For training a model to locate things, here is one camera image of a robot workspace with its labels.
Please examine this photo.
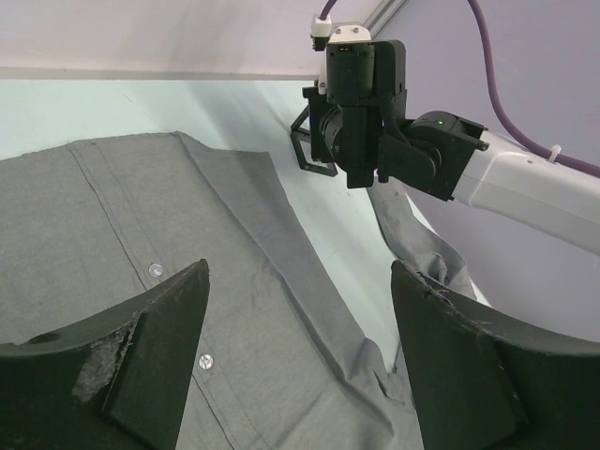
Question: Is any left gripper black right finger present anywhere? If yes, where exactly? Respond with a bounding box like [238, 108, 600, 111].
[391, 261, 599, 449]

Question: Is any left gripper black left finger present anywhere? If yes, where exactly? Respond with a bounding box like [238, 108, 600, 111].
[1, 260, 209, 449]

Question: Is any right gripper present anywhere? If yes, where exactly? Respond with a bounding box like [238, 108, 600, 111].
[304, 39, 406, 188]

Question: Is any grey button-up shirt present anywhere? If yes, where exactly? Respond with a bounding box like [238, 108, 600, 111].
[0, 130, 484, 450]

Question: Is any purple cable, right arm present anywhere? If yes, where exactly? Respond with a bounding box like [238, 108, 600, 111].
[318, 0, 600, 178]

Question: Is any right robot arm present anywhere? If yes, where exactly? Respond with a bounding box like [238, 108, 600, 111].
[303, 40, 599, 253]

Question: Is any aluminium frame rail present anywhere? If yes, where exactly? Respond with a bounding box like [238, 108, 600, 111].
[363, 0, 407, 37]

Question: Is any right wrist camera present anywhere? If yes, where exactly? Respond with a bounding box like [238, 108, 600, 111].
[310, 15, 371, 95]

